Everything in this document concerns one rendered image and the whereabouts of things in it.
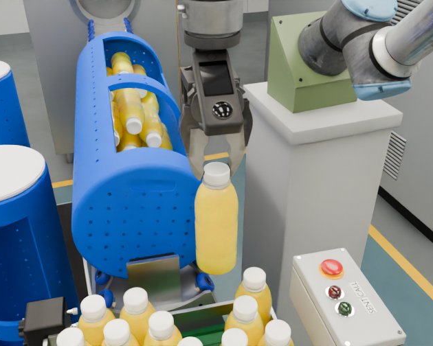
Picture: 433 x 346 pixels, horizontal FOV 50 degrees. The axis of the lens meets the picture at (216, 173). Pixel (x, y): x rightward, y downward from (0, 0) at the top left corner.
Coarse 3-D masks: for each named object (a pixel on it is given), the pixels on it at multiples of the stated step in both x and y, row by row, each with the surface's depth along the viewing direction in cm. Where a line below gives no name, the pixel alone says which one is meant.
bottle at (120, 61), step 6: (114, 54) 156; (120, 54) 154; (126, 54) 156; (114, 60) 151; (120, 60) 148; (126, 60) 150; (114, 66) 147; (120, 66) 145; (126, 66) 146; (132, 66) 150; (114, 72) 146; (132, 72) 147
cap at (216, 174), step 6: (216, 162) 69; (204, 168) 67; (210, 168) 67; (216, 168) 67; (222, 168) 67; (228, 168) 67; (204, 174) 67; (210, 174) 66; (216, 174) 66; (222, 174) 66; (228, 174) 67; (204, 180) 68; (210, 180) 66; (216, 180) 66; (222, 180) 66; (228, 180) 68
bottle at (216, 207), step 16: (208, 192) 67; (224, 192) 67; (208, 208) 68; (224, 208) 68; (208, 224) 69; (224, 224) 69; (208, 240) 71; (224, 240) 71; (208, 256) 72; (224, 256) 72; (208, 272) 74; (224, 272) 74
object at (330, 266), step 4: (324, 260) 80; (328, 260) 80; (332, 260) 80; (336, 260) 80; (324, 264) 79; (328, 264) 79; (332, 264) 79; (336, 264) 79; (340, 264) 79; (324, 268) 78; (328, 268) 78; (332, 268) 78; (336, 268) 78; (340, 268) 78; (328, 272) 78; (332, 272) 77; (336, 272) 77; (340, 272) 78
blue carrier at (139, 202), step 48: (96, 48) 143; (144, 48) 158; (96, 96) 113; (96, 144) 94; (96, 192) 83; (144, 192) 86; (192, 192) 88; (96, 240) 89; (144, 240) 92; (192, 240) 95
